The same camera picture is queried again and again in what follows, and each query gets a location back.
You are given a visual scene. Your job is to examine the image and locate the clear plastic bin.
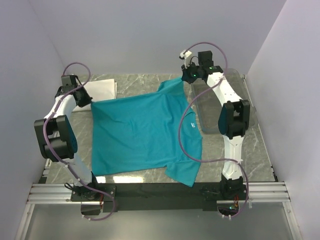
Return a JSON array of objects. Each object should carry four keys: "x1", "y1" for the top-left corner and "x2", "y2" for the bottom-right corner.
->
[{"x1": 191, "y1": 68, "x2": 258, "y2": 134}]

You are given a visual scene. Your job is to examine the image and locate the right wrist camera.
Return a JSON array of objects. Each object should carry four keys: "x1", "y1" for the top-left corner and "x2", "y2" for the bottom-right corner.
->
[{"x1": 179, "y1": 50, "x2": 193, "y2": 69}]

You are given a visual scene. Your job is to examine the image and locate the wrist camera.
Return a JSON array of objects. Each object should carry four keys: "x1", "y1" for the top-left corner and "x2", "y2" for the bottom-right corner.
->
[
  {"x1": 61, "y1": 74, "x2": 79, "y2": 88},
  {"x1": 179, "y1": 50, "x2": 193, "y2": 69}
]

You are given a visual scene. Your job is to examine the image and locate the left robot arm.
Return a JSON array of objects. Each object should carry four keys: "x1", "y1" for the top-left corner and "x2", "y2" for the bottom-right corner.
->
[{"x1": 34, "y1": 86, "x2": 100, "y2": 201}]

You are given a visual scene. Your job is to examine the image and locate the aluminium rail frame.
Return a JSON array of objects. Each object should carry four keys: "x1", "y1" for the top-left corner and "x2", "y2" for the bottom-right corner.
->
[{"x1": 15, "y1": 182, "x2": 302, "y2": 240}]

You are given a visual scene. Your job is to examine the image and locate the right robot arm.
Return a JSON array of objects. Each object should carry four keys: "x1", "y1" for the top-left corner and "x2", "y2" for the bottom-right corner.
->
[{"x1": 179, "y1": 50, "x2": 251, "y2": 200}]

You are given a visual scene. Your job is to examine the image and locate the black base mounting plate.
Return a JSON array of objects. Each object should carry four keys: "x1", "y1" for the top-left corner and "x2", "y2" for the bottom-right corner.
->
[{"x1": 70, "y1": 182, "x2": 247, "y2": 213}]

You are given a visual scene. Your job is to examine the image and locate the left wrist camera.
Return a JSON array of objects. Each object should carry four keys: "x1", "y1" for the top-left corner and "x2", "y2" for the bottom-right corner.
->
[{"x1": 61, "y1": 74, "x2": 79, "y2": 88}]

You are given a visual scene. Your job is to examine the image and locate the teal t shirt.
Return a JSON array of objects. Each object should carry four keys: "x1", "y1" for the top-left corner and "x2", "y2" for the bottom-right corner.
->
[{"x1": 91, "y1": 77, "x2": 202, "y2": 187}]

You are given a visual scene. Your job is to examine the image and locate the folded white t shirt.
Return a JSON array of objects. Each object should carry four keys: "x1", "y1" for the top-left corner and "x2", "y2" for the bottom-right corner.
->
[{"x1": 84, "y1": 78, "x2": 117, "y2": 102}]

